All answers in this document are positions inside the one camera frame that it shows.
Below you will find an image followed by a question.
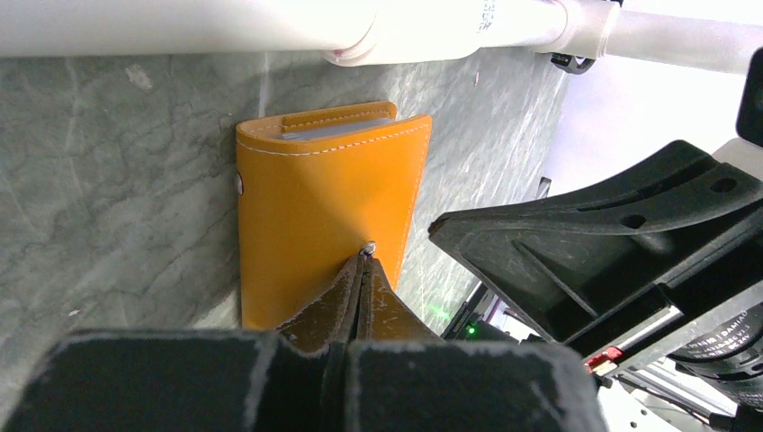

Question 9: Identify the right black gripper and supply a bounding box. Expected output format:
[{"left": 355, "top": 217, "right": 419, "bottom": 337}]
[{"left": 428, "top": 51, "right": 762, "bottom": 431}]

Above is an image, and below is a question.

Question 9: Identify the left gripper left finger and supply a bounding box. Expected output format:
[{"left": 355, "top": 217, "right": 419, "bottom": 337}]
[{"left": 4, "top": 256, "right": 365, "bottom": 431}]

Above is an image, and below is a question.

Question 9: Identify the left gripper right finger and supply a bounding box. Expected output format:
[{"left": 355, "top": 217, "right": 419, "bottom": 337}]
[{"left": 346, "top": 257, "right": 606, "bottom": 431}]

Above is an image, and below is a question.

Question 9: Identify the orange leather card holder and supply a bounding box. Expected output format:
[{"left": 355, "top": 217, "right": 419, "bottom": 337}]
[{"left": 236, "top": 101, "right": 433, "bottom": 329}]

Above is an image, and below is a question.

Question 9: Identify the white PVC pipe frame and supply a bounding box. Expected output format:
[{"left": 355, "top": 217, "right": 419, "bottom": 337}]
[{"left": 1, "top": 0, "right": 762, "bottom": 74}]

